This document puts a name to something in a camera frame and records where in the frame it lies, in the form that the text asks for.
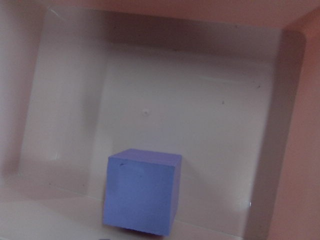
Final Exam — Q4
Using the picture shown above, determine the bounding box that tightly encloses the purple foam block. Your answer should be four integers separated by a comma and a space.
102, 148, 182, 236

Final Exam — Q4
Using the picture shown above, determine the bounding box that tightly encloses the pink plastic bin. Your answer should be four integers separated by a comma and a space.
0, 0, 320, 240

